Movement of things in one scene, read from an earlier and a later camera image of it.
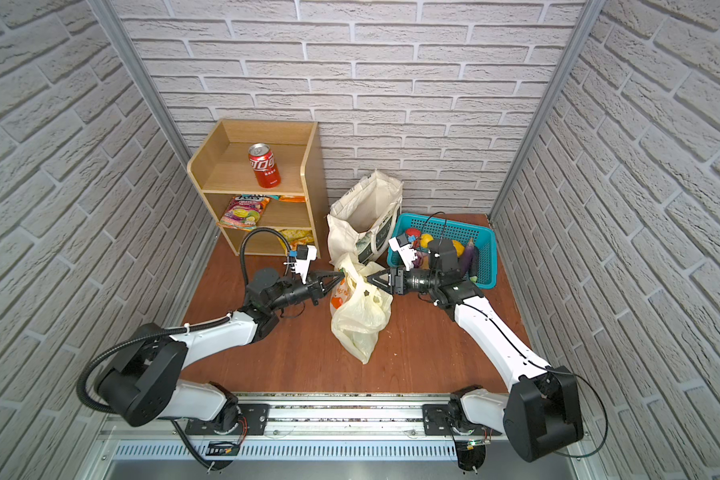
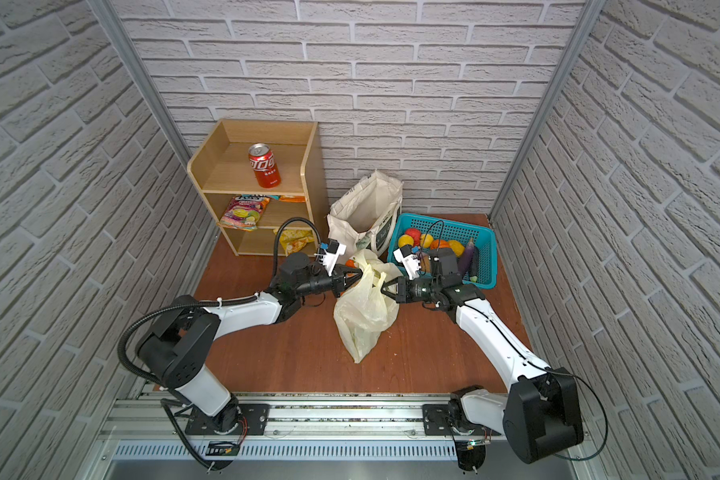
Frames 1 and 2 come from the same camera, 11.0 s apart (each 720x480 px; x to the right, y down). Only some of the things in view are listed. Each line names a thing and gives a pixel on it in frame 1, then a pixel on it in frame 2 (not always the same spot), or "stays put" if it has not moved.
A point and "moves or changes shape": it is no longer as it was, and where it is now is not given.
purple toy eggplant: (467, 259) stays put
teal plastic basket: (441, 227) stays put
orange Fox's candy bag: (292, 199) stays put
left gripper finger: (333, 284) -> (352, 274)
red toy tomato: (414, 232) stays put
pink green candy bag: (244, 211) stays put
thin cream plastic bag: (364, 313) moves or changes shape
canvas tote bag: (364, 219) stays put
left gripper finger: (331, 275) -> (359, 272)
